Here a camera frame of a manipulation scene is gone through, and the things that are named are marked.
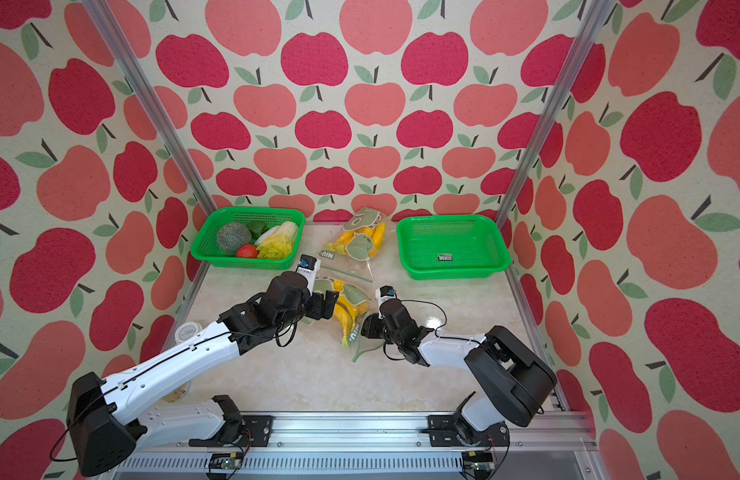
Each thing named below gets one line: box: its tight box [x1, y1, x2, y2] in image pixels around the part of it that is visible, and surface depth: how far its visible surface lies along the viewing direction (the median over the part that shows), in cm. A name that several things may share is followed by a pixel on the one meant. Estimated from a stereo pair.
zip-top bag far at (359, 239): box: [319, 207, 387, 283], surface depth 107 cm
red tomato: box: [236, 244, 259, 259], surface depth 106 cm
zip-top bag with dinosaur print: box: [303, 277, 385, 363], surface depth 82 cm
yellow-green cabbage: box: [255, 221, 299, 260], surface depth 109 cm
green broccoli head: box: [217, 222, 252, 255], surface depth 106 cm
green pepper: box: [247, 220, 269, 238], surface depth 116 cm
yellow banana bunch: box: [333, 279, 370, 349], surface depth 88 cm
